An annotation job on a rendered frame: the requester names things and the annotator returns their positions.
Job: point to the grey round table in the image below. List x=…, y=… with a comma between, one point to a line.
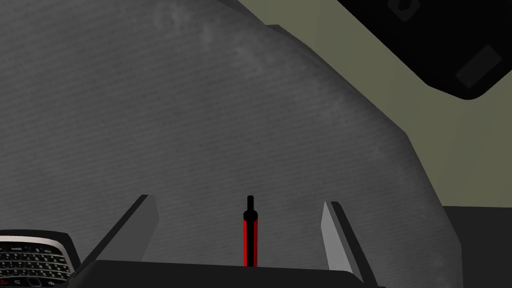
x=200, y=120

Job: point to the black keypad phone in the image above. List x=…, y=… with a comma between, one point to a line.
x=32, y=260

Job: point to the black rounded block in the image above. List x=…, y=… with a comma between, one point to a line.
x=448, y=36

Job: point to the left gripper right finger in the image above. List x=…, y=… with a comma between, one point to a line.
x=338, y=244

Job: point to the red and black pen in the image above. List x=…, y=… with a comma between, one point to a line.
x=250, y=240

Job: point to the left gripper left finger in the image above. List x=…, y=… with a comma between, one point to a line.
x=132, y=236

